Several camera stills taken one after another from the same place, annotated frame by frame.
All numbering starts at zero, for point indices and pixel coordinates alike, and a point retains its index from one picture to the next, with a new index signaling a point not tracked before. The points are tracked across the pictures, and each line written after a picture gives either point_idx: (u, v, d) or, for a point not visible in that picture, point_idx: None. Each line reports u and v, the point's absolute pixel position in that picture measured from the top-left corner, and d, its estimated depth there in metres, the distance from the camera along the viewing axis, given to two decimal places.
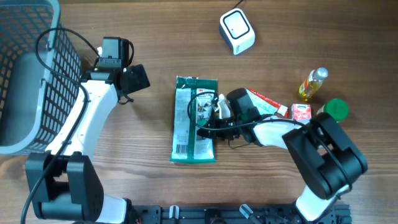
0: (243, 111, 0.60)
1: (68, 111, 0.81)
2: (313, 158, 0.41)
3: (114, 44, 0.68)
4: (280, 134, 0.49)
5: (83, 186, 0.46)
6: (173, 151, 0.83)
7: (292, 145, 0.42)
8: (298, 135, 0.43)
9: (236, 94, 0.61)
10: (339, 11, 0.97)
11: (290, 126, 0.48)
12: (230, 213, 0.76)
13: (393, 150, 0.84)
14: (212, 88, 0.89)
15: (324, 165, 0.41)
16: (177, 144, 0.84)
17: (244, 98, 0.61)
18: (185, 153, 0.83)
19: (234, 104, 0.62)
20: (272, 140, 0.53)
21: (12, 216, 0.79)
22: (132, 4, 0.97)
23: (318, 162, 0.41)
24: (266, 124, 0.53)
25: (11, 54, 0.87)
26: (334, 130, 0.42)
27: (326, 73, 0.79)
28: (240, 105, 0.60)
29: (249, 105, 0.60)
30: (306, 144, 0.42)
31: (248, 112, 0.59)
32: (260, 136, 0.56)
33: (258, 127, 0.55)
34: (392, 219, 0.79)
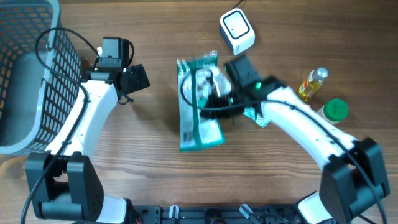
0: (242, 75, 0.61)
1: (68, 111, 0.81)
2: (351, 191, 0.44)
3: (114, 44, 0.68)
4: (305, 135, 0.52)
5: (83, 186, 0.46)
6: (181, 140, 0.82)
7: (337, 180, 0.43)
8: (343, 168, 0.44)
9: (234, 60, 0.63)
10: (339, 11, 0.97)
11: (320, 135, 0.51)
12: (230, 213, 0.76)
13: (393, 150, 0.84)
14: (212, 63, 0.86)
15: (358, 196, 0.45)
16: (184, 132, 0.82)
17: (241, 62, 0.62)
18: (193, 140, 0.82)
19: (232, 70, 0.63)
20: (283, 123, 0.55)
21: (12, 216, 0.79)
22: (132, 4, 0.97)
23: (354, 195, 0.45)
24: (281, 109, 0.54)
25: (10, 54, 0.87)
26: (376, 165, 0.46)
27: (326, 73, 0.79)
28: (240, 70, 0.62)
29: (249, 69, 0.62)
30: (349, 178, 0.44)
31: (247, 76, 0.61)
32: (268, 114, 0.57)
33: (269, 105, 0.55)
34: (392, 219, 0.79)
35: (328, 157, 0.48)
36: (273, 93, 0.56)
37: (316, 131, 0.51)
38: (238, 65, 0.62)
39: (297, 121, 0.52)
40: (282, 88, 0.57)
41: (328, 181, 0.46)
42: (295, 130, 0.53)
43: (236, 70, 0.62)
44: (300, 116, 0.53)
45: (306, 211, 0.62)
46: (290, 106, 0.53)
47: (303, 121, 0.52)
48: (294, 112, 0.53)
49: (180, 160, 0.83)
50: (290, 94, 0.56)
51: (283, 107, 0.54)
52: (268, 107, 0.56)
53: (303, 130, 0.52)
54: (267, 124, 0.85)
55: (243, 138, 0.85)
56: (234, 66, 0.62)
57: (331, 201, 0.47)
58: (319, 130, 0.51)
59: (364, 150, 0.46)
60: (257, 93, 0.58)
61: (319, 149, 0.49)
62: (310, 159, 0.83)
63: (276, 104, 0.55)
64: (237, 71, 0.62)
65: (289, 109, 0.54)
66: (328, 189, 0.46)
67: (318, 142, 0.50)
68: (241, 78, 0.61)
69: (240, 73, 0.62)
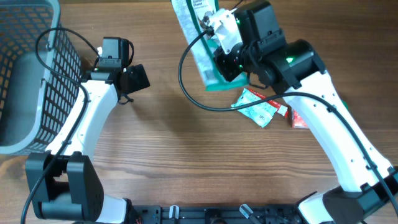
0: (262, 30, 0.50)
1: (68, 111, 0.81)
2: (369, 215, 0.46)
3: (114, 44, 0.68)
4: (341, 150, 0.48)
5: (83, 186, 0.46)
6: (204, 79, 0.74)
7: (366, 212, 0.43)
8: (373, 201, 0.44)
9: (254, 9, 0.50)
10: (339, 11, 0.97)
11: (358, 157, 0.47)
12: (230, 213, 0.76)
13: (393, 150, 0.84)
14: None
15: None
16: (204, 70, 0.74)
17: (264, 12, 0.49)
18: (214, 79, 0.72)
19: (249, 21, 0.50)
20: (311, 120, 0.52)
21: (12, 216, 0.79)
22: (132, 4, 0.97)
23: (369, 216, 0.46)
24: (315, 105, 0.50)
25: (10, 55, 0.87)
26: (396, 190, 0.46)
27: None
28: (261, 25, 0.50)
29: (271, 27, 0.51)
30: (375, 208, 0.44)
31: (268, 36, 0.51)
32: (300, 107, 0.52)
33: (305, 100, 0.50)
34: (392, 219, 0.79)
35: (360, 185, 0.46)
36: (306, 79, 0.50)
37: (352, 149, 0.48)
38: (260, 14, 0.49)
39: (334, 129, 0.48)
40: (318, 73, 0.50)
41: (351, 206, 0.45)
42: (329, 139, 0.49)
43: (257, 22, 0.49)
44: (337, 124, 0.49)
45: (306, 211, 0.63)
46: (331, 107, 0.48)
47: (339, 132, 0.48)
48: (332, 117, 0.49)
49: (181, 160, 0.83)
50: (328, 84, 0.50)
51: (320, 106, 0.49)
52: (303, 101, 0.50)
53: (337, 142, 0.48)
54: (267, 124, 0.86)
55: (243, 138, 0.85)
56: (254, 15, 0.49)
57: (341, 215, 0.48)
58: (356, 148, 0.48)
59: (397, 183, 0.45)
60: (285, 66, 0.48)
61: (351, 170, 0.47)
62: (310, 159, 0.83)
63: (312, 101, 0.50)
64: (256, 28, 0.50)
65: (326, 111, 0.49)
66: (345, 210, 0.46)
67: (352, 163, 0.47)
68: (260, 38, 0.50)
69: (259, 30, 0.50)
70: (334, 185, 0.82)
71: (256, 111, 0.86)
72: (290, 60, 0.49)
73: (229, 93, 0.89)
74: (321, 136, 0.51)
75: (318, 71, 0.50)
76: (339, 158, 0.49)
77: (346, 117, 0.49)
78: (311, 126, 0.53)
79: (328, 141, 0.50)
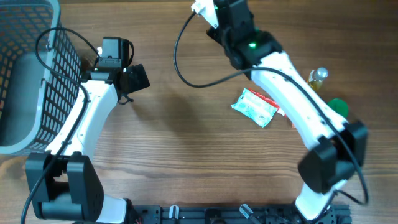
0: (236, 20, 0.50)
1: (68, 111, 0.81)
2: (333, 170, 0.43)
3: (114, 44, 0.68)
4: (298, 112, 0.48)
5: (83, 186, 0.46)
6: None
7: (324, 160, 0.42)
8: (330, 149, 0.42)
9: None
10: (339, 11, 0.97)
11: (313, 115, 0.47)
12: (230, 213, 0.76)
13: (393, 150, 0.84)
14: None
15: (339, 175, 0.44)
16: None
17: (240, 4, 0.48)
18: None
19: (226, 11, 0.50)
20: (273, 93, 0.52)
21: (11, 216, 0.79)
22: (132, 4, 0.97)
23: (335, 173, 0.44)
24: (273, 77, 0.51)
25: (10, 54, 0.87)
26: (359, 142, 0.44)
27: (326, 73, 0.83)
28: (235, 16, 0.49)
29: (244, 17, 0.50)
30: (333, 158, 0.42)
31: (240, 26, 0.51)
32: (262, 83, 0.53)
33: (265, 73, 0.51)
34: (392, 219, 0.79)
35: (317, 137, 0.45)
36: (267, 58, 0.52)
37: (308, 108, 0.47)
38: (237, 6, 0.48)
39: (291, 96, 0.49)
40: (276, 53, 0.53)
41: (313, 157, 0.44)
42: (289, 106, 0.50)
43: (232, 12, 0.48)
44: (293, 89, 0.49)
45: (302, 206, 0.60)
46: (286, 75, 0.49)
47: (295, 96, 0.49)
48: (289, 85, 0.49)
49: (180, 160, 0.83)
50: (285, 61, 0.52)
51: (278, 77, 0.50)
52: (263, 75, 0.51)
53: (295, 105, 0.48)
54: (267, 124, 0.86)
55: (243, 138, 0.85)
56: (230, 6, 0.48)
57: (311, 177, 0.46)
58: (311, 107, 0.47)
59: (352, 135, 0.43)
60: (249, 53, 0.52)
61: (308, 126, 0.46)
62: None
63: (270, 73, 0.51)
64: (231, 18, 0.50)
65: (283, 80, 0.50)
66: (311, 166, 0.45)
67: (308, 121, 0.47)
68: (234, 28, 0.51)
69: (233, 20, 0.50)
70: None
71: (256, 111, 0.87)
72: (252, 46, 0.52)
73: (229, 94, 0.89)
74: (283, 105, 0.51)
75: (277, 51, 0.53)
76: (299, 121, 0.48)
77: (301, 84, 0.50)
78: (275, 99, 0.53)
79: (288, 108, 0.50)
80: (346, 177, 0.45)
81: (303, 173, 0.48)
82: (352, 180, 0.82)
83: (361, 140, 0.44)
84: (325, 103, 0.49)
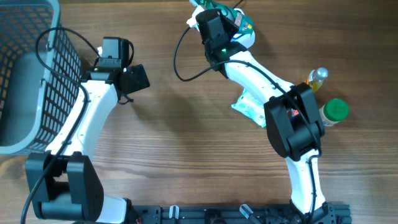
0: (212, 34, 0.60)
1: (68, 111, 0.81)
2: (287, 127, 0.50)
3: (114, 44, 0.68)
4: (256, 86, 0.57)
5: (83, 186, 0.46)
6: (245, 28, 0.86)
7: (275, 115, 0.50)
8: (280, 106, 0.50)
9: (209, 17, 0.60)
10: (339, 11, 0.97)
11: (267, 85, 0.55)
12: (230, 213, 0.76)
13: (393, 150, 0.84)
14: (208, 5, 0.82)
15: (297, 134, 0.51)
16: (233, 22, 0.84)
17: (216, 22, 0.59)
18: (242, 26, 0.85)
19: (205, 27, 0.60)
20: (240, 81, 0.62)
21: (12, 216, 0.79)
22: (132, 4, 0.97)
23: (291, 130, 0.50)
24: (238, 66, 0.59)
25: (10, 54, 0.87)
26: (309, 102, 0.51)
27: (326, 73, 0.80)
28: (211, 29, 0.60)
29: (220, 31, 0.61)
30: (285, 114, 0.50)
31: (218, 38, 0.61)
32: (232, 74, 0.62)
33: (230, 65, 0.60)
34: (392, 219, 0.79)
35: (269, 98, 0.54)
36: (234, 55, 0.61)
37: (263, 81, 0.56)
38: (213, 22, 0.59)
39: (252, 77, 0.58)
40: (241, 51, 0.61)
41: (268, 117, 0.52)
42: (252, 87, 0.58)
43: (210, 27, 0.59)
44: (254, 72, 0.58)
45: (299, 202, 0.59)
46: (245, 62, 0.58)
47: (254, 75, 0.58)
48: (249, 70, 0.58)
49: (180, 160, 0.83)
50: (247, 55, 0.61)
51: (242, 65, 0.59)
52: (229, 66, 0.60)
53: (254, 83, 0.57)
54: None
55: (243, 138, 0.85)
56: (208, 23, 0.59)
57: (277, 143, 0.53)
58: (266, 81, 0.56)
59: (300, 94, 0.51)
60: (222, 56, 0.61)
61: (264, 95, 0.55)
62: None
63: (234, 63, 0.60)
64: (210, 32, 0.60)
65: (245, 66, 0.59)
66: (271, 127, 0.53)
67: (263, 89, 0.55)
68: (212, 38, 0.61)
69: (211, 33, 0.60)
70: (334, 185, 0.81)
71: (256, 112, 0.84)
72: (224, 51, 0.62)
73: (229, 94, 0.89)
74: (248, 85, 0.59)
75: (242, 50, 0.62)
76: (259, 94, 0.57)
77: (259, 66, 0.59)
78: (242, 84, 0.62)
79: (252, 88, 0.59)
80: (305, 137, 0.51)
81: (272, 142, 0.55)
82: (352, 180, 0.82)
83: (310, 99, 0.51)
84: (277, 76, 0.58)
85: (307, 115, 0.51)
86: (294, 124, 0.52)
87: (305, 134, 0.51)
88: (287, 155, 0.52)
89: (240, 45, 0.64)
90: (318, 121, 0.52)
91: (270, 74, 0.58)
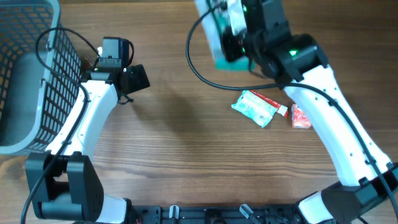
0: (268, 25, 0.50)
1: (68, 111, 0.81)
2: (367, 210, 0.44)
3: (114, 44, 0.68)
4: (334, 135, 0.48)
5: (83, 186, 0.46)
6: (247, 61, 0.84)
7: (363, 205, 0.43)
8: (369, 193, 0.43)
9: None
10: (339, 11, 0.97)
11: (357, 152, 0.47)
12: (230, 213, 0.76)
13: (394, 150, 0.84)
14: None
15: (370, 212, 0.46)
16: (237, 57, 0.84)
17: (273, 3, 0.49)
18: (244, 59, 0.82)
19: (255, 11, 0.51)
20: (308, 112, 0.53)
21: (12, 216, 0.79)
22: (132, 4, 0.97)
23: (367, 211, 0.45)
24: (315, 98, 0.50)
25: (11, 54, 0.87)
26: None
27: None
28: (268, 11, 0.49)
29: (278, 19, 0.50)
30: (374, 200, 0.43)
31: (274, 28, 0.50)
32: (301, 99, 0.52)
33: (307, 93, 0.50)
34: (392, 219, 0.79)
35: (359, 178, 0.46)
36: (309, 71, 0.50)
37: (354, 145, 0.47)
38: (270, 5, 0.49)
39: (333, 121, 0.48)
40: (321, 66, 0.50)
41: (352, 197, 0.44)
42: (326, 129, 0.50)
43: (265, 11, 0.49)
44: (337, 117, 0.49)
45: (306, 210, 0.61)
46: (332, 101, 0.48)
47: (339, 123, 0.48)
48: (334, 112, 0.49)
49: (180, 160, 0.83)
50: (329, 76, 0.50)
51: (322, 99, 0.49)
52: (304, 93, 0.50)
53: (336, 132, 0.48)
54: (267, 124, 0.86)
55: (243, 138, 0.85)
56: (263, 4, 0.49)
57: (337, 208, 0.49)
58: (355, 143, 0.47)
59: (395, 177, 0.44)
60: (289, 60, 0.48)
61: (352, 163, 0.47)
62: (310, 159, 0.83)
63: (312, 93, 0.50)
64: (263, 17, 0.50)
65: (328, 104, 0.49)
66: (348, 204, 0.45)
67: (351, 157, 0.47)
68: (267, 29, 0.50)
69: (266, 19, 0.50)
70: None
71: (256, 112, 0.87)
72: (294, 53, 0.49)
73: (229, 93, 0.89)
74: (323, 130, 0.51)
75: (321, 65, 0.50)
76: (338, 149, 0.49)
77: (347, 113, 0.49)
78: (313, 122, 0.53)
79: (329, 134, 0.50)
80: None
81: (330, 198, 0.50)
82: None
83: None
84: (370, 137, 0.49)
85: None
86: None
87: None
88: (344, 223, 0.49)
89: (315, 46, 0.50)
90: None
91: (363, 130, 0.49)
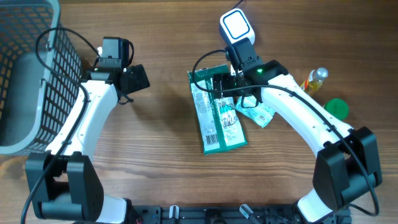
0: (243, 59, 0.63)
1: (68, 111, 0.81)
2: (344, 180, 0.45)
3: (114, 44, 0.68)
4: (298, 119, 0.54)
5: (82, 185, 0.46)
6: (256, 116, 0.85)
7: (332, 168, 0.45)
8: (337, 155, 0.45)
9: (237, 42, 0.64)
10: (339, 10, 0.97)
11: (319, 126, 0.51)
12: (230, 213, 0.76)
13: (393, 150, 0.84)
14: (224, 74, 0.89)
15: (351, 185, 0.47)
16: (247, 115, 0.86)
17: (245, 46, 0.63)
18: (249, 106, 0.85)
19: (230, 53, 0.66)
20: (278, 109, 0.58)
21: (12, 216, 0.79)
22: (132, 4, 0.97)
23: (347, 183, 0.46)
24: (278, 93, 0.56)
25: (10, 54, 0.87)
26: (371, 153, 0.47)
27: (326, 73, 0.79)
28: (241, 53, 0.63)
29: (250, 54, 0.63)
30: (344, 165, 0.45)
31: (249, 60, 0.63)
32: (268, 100, 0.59)
33: (269, 90, 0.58)
34: (392, 219, 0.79)
35: (323, 143, 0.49)
36: (273, 79, 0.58)
37: (314, 120, 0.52)
38: (240, 46, 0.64)
39: (295, 107, 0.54)
40: (282, 75, 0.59)
41: (321, 167, 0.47)
42: (294, 117, 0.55)
43: (239, 51, 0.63)
44: (298, 103, 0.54)
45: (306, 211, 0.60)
46: (290, 91, 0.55)
47: (298, 106, 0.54)
48: (293, 99, 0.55)
49: (180, 160, 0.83)
50: (290, 80, 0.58)
51: (283, 94, 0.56)
52: (268, 92, 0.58)
53: (299, 116, 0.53)
54: (267, 124, 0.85)
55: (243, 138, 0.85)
56: (234, 45, 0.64)
57: (323, 195, 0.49)
58: (316, 119, 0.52)
59: (361, 140, 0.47)
60: (257, 78, 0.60)
61: (316, 136, 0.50)
62: (310, 159, 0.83)
63: (275, 89, 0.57)
64: (238, 56, 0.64)
65: (289, 96, 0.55)
66: (324, 178, 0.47)
67: (314, 130, 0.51)
68: (243, 62, 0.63)
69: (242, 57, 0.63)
70: None
71: (256, 111, 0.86)
72: (260, 71, 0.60)
73: None
74: (290, 119, 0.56)
75: (282, 74, 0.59)
76: (305, 130, 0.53)
77: (305, 98, 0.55)
78: (283, 115, 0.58)
79: (296, 121, 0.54)
80: (358, 188, 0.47)
81: (317, 189, 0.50)
82: None
83: (371, 147, 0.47)
84: (330, 114, 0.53)
85: (365, 163, 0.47)
86: (349, 171, 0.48)
87: (359, 185, 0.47)
88: (336, 208, 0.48)
89: (280, 65, 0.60)
90: (377, 172, 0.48)
91: (322, 109, 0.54)
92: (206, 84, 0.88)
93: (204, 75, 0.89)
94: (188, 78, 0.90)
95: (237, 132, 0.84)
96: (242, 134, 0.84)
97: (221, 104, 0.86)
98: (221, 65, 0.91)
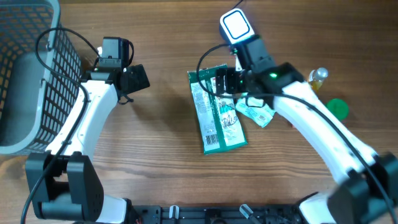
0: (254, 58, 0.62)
1: (68, 111, 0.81)
2: (364, 204, 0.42)
3: (114, 44, 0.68)
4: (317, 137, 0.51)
5: (83, 186, 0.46)
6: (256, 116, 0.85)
7: (353, 192, 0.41)
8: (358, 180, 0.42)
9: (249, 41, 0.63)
10: (339, 10, 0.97)
11: (341, 147, 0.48)
12: (230, 213, 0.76)
13: (393, 150, 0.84)
14: None
15: (371, 210, 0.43)
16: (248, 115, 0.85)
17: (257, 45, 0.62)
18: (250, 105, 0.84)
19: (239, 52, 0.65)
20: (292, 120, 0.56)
21: (12, 216, 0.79)
22: (132, 4, 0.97)
23: (367, 206, 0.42)
24: (295, 106, 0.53)
25: (10, 54, 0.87)
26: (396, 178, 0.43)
27: (326, 73, 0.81)
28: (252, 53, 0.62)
29: (262, 54, 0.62)
30: (365, 188, 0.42)
31: (260, 61, 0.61)
32: (283, 109, 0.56)
33: (285, 101, 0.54)
34: None
35: (347, 170, 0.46)
36: (288, 88, 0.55)
37: (337, 140, 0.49)
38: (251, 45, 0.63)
39: (315, 124, 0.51)
40: (298, 83, 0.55)
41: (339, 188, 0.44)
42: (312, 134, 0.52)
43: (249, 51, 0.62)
44: (318, 119, 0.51)
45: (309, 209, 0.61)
46: (310, 106, 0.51)
47: (318, 123, 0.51)
48: (313, 114, 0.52)
49: (180, 160, 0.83)
50: (308, 91, 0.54)
51: (302, 107, 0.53)
52: (284, 102, 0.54)
53: (319, 134, 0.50)
54: (267, 124, 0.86)
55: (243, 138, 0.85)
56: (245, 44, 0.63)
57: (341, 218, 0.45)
58: (339, 140, 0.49)
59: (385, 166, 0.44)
60: (270, 83, 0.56)
61: (338, 159, 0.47)
62: (310, 159, 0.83)
63: (293, 101, 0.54)
64: (249, 55, 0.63)
65: (308, 110, 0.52)
66: (344, 200, 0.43)
67: (336, 152, 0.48)
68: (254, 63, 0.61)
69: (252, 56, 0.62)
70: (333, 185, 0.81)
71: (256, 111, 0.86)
72: (273, 76, 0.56)
73: None
74: (308, 134, 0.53)
75: (298, 81, 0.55)
76: (325, 150, 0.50)
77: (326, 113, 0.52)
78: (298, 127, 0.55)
79: (314, 137, 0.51)
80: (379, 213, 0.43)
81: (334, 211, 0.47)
82: None
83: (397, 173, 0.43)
84: (351, 133, 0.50)
85: (388, 188, 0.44)
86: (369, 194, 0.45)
87: (380, 210, 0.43)
88: None
89: (296, 71, 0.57)
90: None
91: (343, 128, 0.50)
92: (206, 84, 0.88)
93: (204, 76, 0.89)
94: (188, 78, 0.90)
95: (237, 132, 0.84)
96: (242, 134, 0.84)
97: (221, 104, 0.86)
98: (221, 65, 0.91)
